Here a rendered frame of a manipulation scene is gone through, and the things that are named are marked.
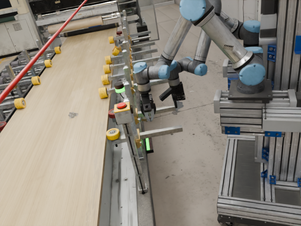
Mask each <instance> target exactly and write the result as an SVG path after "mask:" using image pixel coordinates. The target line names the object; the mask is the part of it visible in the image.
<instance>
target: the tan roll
mask: <svg viewBox="0 0 301 226"><path fill-rule="evenodd" d="M116 18H120V16H113V17H108V18H103V19H102V16H97V17H91V18H86V19H81V20H76V21H71V22H69V23H68V24H67V25H66V27H65V28H64V29H63V30H62V31H61V32H66V31H71V30H77V29H81V28H87V27H91V26H98V25H102V24H103V21H106V20H111V19H116ZM63 24H64V23H60V24H55V25H51V26H48V27H47V28H48V29H47V30H42V32H43V33H44V32H49V33H50V34H55V33H56V32H57V31H58V30H59V29H60V28H61V26H62V25H63Z"/></svg>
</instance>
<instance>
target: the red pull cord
mask: <svg viewBox="0 0 301 226"><path fill-rule="evenodd" d="M86 2H87V0H85V1H84V2H83V3H82V4H81V5H80V6H79V7H78V9H77V10H76V11H75V12H74V13H73V14H72V15H71V16H70V17H69V19H68V20H67V21H66V22H65V23H64V24H63V25H62V26H61V28H60V29H59V30H58V31H57V32H56V33H55V34H54V35H53V36H52V37H51V38H50V39H49V41H48V42H47V43H46V44H45V45H44V46H43V47H42V48H41V50H40V51H39V52H38V53H37V54H36V55H35V56H34V57H33V59H32V60H31V61H30V62H29V63H28V64H27V65H26V66H25V68H24V69H23V70H22V71H21V72H20V73H19V74H18V75H17V77H16V78H15V79H14V80H13V81H12V82H11V83H10V84H9V85H8V86H7V87H6V88H5V90H4V91H3V92H2V93H1V94H0V104H1V103H2V102H3V100H4V99H5V98H6V97H7V96H8V94H9V93H10V92H11V91H12V90H13V88H14V87H15V86H16V85H17V84H18V83H19V81H20V80H21V79H22V78H23V77H24V75H25V74H26V73H27V72H28V71H29V69H30V68H31V67H32V66H33V64H34V63H35V62H36V61H37V60H38V59H39V58H40V56H41V55H42V54H43V53H44V52H45V50H46V49H47V48H48V47H49V46H50V44H51V43H52V42H53V41H54V40H55V38H56V37H57V36H58V35H59V33H60V32H61V31H62V30H63V29H64V28H65V27H66V25H67V24H68V23H69V22H70V21H71V19H72V18H73V17H74V16H75V15H76V13H77V12H78V11H79V10H80V8H81V7H82V6H83V5H84V4H85V3H86Z"/></svg>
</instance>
